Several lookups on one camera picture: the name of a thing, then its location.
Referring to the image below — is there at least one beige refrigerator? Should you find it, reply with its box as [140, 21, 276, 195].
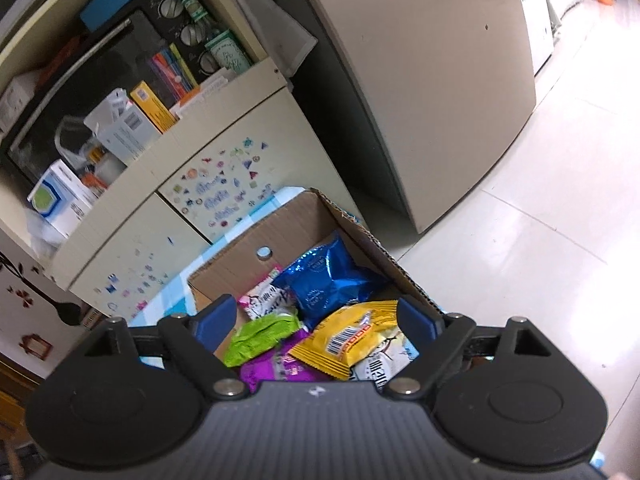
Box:
[310, 0, 536, 232]

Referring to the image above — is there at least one blue foil snack bag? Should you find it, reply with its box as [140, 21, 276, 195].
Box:
[273, 232, 387, 330]

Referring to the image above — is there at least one white open paper box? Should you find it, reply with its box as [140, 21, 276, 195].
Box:
[84, 88, 160, 166]

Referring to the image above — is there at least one green snack packet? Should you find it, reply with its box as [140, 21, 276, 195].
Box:
[222, 312, 302, 368]

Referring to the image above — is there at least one cardboard box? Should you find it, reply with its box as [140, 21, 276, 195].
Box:
[186, 186, 445, 361]

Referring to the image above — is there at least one blue checkered tablecloth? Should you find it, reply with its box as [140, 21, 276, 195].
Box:
[127, 185, 367, 371]

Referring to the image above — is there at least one white blue carton box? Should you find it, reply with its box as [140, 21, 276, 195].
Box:
[27, 159, 96, 238]

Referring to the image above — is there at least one white blue Amerie packet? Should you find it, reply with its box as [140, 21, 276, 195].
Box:
[349, 328, 419, 391]

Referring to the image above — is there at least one purple snack bag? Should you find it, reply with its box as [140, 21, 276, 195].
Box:
[239, 330, 333, 392]

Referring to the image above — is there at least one cream cabinet with stickers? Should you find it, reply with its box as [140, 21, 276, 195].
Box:
[0, 0, 367, 319]

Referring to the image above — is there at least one pink white snack packet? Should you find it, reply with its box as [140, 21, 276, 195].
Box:
[238, 266, 296, 321]

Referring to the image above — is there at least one green glass bottle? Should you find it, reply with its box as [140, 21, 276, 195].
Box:
[179, 0, 252, 75]

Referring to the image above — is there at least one red house wall sticker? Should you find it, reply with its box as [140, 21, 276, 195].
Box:
[18, 334, 53, 361]

